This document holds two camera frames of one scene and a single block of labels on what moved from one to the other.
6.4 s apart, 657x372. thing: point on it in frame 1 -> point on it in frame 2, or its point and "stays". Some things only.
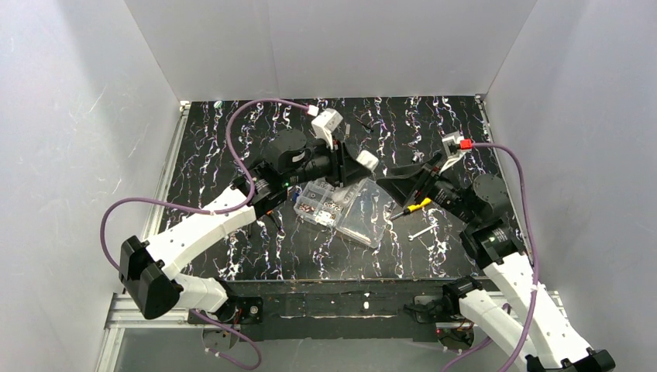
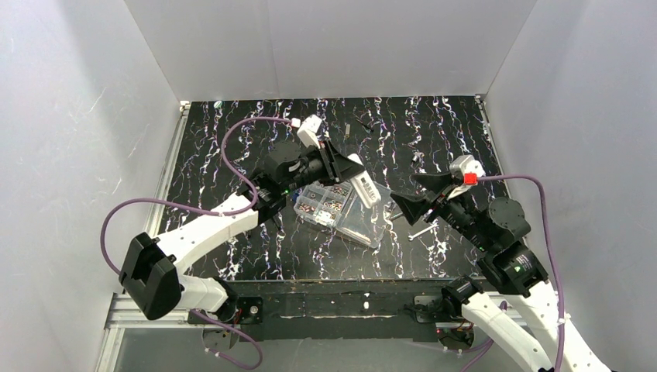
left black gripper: x=335 y=164 stays
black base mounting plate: x=351 y=310 stays
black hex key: x=372 y=129 stays
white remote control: x=367 y=160 -> x=366 y=185
